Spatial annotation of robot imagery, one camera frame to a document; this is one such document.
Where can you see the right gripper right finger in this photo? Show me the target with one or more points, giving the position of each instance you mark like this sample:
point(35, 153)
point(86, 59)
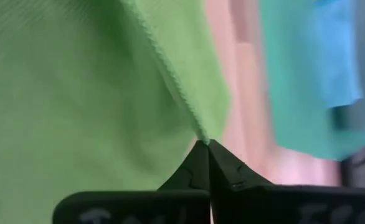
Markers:
point(263, 205)

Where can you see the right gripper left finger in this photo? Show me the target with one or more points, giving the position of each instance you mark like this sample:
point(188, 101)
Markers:
point(170, 205)

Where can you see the green microfiber towel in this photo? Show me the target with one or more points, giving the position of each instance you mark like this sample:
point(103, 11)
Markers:
point(76, 109)

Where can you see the blue microfiber towel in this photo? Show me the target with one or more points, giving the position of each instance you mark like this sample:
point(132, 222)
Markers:
point(335, 53)

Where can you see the teal translucent plastic basket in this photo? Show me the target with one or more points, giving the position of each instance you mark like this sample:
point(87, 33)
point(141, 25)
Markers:
point(291, 93)

